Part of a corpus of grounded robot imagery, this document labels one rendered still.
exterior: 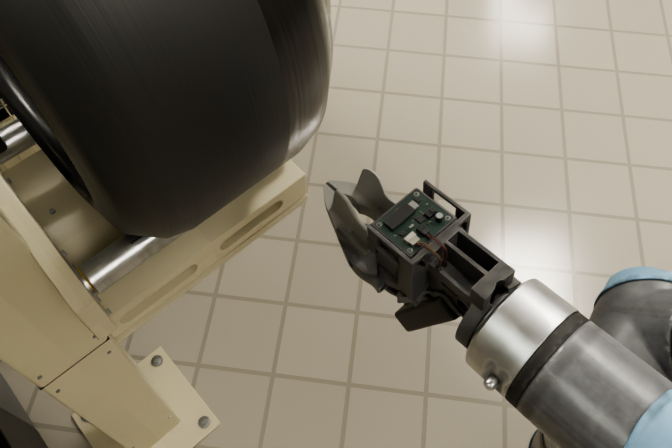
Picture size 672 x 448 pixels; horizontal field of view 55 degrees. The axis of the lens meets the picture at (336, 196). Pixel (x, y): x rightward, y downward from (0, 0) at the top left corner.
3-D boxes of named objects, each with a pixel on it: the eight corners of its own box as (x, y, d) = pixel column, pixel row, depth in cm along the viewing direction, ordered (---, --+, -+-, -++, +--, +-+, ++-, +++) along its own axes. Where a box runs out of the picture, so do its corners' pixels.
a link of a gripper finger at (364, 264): (361, 207, 62) (427, 263, 58) (361, 218, 63) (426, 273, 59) (324, 236, 60) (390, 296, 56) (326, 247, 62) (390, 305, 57)
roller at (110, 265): (87, 293, 82) (67, 267, 83) (95, 303, 86) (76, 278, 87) (297, 145, 94) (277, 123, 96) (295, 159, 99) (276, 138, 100)
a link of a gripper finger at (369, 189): (346, 136, 62) (416, 189, 57) (350, 174, 67) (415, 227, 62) (322, 153, 61) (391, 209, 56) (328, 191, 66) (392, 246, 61)
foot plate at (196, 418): (130, 502, 153) (127, 501, 151) (72, 416, 163) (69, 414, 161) (221, 424, 162) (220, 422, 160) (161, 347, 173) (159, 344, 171)
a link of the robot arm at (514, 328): (566, 341, 56) (493, 418, 53) (520, 305, 58) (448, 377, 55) (590, 292, 49) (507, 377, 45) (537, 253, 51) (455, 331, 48)
